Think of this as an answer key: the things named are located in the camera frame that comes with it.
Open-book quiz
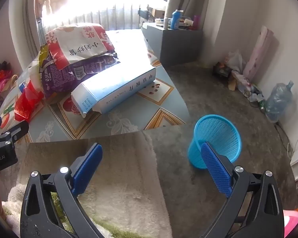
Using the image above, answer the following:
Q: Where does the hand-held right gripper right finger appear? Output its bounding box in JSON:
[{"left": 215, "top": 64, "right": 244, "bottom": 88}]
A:
[{"left": 201, "top": 141, "right": 285, "bottom": 238}]

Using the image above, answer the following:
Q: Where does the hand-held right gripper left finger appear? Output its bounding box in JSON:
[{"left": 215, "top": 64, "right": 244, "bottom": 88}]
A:
[{"left": 20, "top": 142, "right": 105, "bottom": 238}]

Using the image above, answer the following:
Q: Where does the blue plastic mesh basket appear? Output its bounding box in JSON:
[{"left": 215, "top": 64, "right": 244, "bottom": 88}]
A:
[{"left": 188, "top": 114, "right": 242, "bottom": 170}]

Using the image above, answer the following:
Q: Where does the purple snack bag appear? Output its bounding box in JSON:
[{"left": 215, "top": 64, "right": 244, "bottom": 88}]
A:
[{"left": 40, "top": 54, "right": 120, "bottom": 98}]

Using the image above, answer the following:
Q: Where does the blue and white carton box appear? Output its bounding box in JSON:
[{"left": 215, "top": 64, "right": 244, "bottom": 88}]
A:
[{"left": 71, "top": 66, "right": 156, "bottom": 118}]

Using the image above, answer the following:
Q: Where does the white and red snack bag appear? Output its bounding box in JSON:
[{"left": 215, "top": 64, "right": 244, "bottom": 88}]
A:
[{"left": 44, "top": 23, "right": 115, "bottom": 70}]

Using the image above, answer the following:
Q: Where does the red plastic wrapper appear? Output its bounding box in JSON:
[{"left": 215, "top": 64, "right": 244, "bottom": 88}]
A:
[{"left": 14, "top": 84, "right": 44, "bottom": 123}]

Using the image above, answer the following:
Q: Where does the brown paper bag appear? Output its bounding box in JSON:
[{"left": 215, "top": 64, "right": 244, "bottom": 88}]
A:
[{"left": 0, "top": 74, "right": 20, "bottom": 111}]

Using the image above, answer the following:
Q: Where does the red plastic bag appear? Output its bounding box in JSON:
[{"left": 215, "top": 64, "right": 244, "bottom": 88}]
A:
[{"left": 0, "top": 69, "right": 13, "bottom": 95}]

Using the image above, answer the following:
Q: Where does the yellow foil wrapper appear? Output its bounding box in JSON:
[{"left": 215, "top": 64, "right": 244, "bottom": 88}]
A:
[{"left": 38, "top": 44, "right": 50, "bottom": 73}]

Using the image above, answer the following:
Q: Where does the pile of floor clutter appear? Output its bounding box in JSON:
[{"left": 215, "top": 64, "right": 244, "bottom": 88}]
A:
[{"left": 232, "top": 69, "right": 266, "bottom": 105}]

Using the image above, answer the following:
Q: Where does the large clear water jug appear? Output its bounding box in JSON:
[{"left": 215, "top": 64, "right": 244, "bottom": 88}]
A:
[{"left": 264, "top": 81, "right": 294, "bottom": 123}]

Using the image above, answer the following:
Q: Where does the pink cloth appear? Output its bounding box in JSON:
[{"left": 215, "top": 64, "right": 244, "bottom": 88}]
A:
[{"left": 283, "top": 209, "right": 298, "bottom": 238}]

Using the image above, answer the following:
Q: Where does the black box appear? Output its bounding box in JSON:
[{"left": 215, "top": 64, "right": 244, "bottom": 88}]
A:
[{"left": 213, "top": 63, "right": 233, "bottom": 79}]

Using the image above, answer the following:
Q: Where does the white plastic bag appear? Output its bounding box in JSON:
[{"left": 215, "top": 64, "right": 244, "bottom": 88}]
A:
[{"left": 224, "top": 50, "right": 246, "bottom": 73}]

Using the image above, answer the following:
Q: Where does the pink rolled mat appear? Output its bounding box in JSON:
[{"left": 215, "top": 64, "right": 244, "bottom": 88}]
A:
[{"left": 243, "top": 26, "right": 274, "bottom": 80}]

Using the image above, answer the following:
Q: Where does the grey cabinet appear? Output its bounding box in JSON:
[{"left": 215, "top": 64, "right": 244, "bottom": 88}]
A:
[{"left": 141, "top": 22, "right": 204, "bottom": 67}]

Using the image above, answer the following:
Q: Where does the window railing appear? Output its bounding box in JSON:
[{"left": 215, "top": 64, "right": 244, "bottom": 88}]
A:
[{"left": 65, "top": 4, "right": 142, "bottom": 31}]

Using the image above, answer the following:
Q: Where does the blue bottle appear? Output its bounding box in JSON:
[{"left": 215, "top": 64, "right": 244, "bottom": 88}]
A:
[{"left": 170, "top": 10, "right": 183, "bottom": 29}]

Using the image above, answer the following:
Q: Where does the cardboard box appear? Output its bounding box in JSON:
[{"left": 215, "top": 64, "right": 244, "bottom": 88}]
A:
[{"left": 149, "top": 8, "right": 166, "bottom": 18}]

